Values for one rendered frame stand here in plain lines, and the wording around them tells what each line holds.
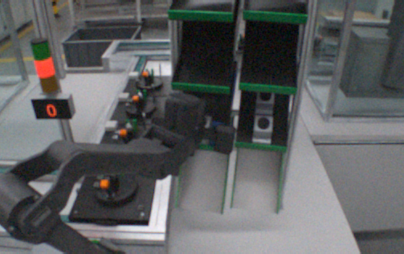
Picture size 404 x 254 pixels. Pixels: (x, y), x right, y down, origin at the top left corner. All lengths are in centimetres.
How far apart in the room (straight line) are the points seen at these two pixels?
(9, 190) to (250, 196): 69
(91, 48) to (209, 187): 215
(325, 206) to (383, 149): 64
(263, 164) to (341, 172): 84
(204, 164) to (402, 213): 148
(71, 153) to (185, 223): 71
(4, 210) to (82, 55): 259
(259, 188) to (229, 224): 19
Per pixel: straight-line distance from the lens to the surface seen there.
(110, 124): 133
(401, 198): 206
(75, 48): 294
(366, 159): 174
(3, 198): 41
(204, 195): 94
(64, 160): 42
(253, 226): 108
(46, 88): 103
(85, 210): 102
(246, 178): 95
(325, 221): 115
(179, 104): 57
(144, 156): 52
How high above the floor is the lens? 168
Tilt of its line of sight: 33 degrees down
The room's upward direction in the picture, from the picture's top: straight up
